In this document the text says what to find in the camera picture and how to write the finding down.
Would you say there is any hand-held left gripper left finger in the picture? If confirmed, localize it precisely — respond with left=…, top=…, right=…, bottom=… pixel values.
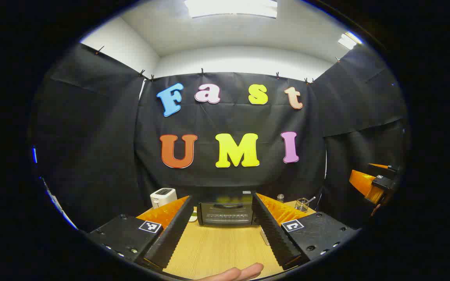
left=86, top=195, right=194, bottom=270

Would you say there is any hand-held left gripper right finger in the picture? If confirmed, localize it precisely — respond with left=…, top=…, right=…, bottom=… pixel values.
left=252, top=192, right=360, bottom=270

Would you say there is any black electric oven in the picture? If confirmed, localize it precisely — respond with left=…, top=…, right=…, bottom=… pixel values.
left=197, top=191, right=257, bottom=227

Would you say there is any white toaster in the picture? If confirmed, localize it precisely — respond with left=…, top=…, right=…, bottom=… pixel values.
left=150, top=188, right=178, bottom=209

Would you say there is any black backdrop cloth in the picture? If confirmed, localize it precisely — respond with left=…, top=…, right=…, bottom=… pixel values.
left=30, top=43, right=409, bottom=235

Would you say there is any small ceiling light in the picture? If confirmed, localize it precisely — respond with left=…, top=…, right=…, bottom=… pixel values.
left=337, top=31, right=362, bottom=50

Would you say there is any row of small cloth clips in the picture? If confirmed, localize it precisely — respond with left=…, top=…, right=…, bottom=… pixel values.
left=95, top=46, right=341, bottom=84

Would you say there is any rectangular ceiling light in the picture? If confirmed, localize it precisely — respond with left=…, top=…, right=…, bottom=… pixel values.
left=184, top=0, right=278, bottom=19

